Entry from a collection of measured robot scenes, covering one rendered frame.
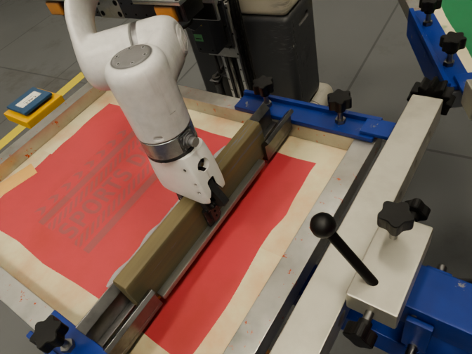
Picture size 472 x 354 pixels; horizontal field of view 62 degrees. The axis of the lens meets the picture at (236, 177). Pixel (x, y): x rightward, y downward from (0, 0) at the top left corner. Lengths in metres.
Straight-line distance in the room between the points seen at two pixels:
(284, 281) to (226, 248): 0.13
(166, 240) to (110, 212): 0.25
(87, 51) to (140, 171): 0.38
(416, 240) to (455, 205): 1.42
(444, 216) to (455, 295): 1.37
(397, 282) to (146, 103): 0.34
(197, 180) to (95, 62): 0.20
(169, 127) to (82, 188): 0.45
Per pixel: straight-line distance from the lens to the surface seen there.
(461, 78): 0.85
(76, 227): 0.84
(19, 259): 0.87
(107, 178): 0.89
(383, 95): 2.45
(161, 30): 0.52
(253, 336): 0.56
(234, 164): 0.66
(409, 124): 0.70
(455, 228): 1.86
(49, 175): 1.00
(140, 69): 0.45
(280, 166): 0.76
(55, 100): 1.27
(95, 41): 0.55
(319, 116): 0.78
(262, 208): 0.70
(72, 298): 0.75
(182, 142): 0.51
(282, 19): 1.63
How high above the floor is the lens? 1.51
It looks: 46 degrees down
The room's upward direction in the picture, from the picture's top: 19 degrees counter-clockwise
